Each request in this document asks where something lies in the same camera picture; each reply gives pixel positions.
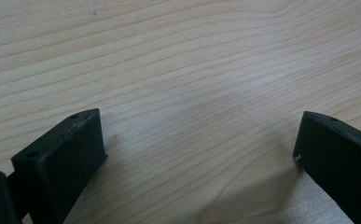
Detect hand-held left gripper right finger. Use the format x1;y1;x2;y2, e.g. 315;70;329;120
293;110;361;224

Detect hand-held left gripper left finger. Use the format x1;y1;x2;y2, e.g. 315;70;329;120
10;107;108;224

